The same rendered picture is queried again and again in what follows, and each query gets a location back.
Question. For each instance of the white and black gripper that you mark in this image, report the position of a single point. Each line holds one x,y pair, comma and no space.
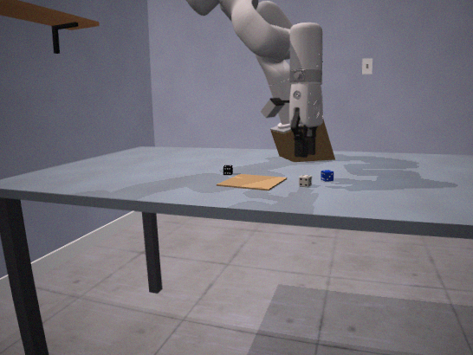
306,107

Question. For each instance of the black die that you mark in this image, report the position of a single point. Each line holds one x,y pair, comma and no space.
228,169

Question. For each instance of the blue die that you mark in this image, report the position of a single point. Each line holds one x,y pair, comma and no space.
327,175

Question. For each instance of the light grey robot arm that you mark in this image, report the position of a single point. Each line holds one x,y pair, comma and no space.
273,45

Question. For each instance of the tan flat mat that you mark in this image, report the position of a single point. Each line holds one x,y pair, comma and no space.
253,182

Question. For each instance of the white die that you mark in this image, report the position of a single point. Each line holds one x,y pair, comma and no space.
305,181

